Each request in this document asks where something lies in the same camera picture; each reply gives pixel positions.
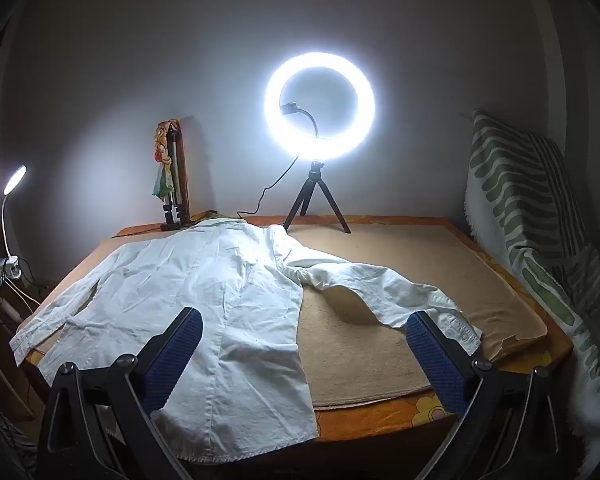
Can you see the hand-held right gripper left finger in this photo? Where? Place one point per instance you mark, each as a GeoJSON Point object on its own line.
{"type": "Point", "coordinates": [172, 365]}

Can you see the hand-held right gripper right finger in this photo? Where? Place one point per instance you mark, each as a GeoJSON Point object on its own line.
{"type": "Point", "coordinates": [440, 365]}

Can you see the white shirt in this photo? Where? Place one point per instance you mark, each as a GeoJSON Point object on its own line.
{"type": "Point", "coordinates": [180, 285]}

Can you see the beige blanket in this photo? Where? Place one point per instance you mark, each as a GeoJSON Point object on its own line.
{"type": "Point", "coordinates": [405, 250]}

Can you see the folded metal tripod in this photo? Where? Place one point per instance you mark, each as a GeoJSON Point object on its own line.
{"type": "Point", "coordinates": [175, 200]}

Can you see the green patterned white pillow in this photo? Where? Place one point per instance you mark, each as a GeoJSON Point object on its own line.
{"type": "Point", "coordinates": [520, 200]}

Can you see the colourful scarf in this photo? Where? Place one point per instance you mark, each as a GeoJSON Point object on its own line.
{"type": "Point", "coordinates": [162, 175]}

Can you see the white desk lamp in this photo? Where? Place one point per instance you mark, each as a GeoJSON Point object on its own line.
{"type": "Point", "coordinates": [16, 177]}

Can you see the black gooseneck phone holder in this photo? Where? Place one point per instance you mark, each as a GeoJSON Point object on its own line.
{"type": "Point", "coordinates": [290, 108]}

